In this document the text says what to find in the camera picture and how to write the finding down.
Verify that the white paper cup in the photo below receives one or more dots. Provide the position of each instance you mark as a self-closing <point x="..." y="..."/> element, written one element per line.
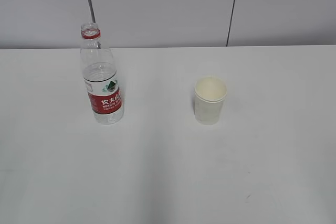
<point x="209" y="96"/>

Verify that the clear Nongfu Spring water bottle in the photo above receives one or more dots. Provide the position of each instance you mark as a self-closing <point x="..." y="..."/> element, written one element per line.
<point x="99" y="72"/>

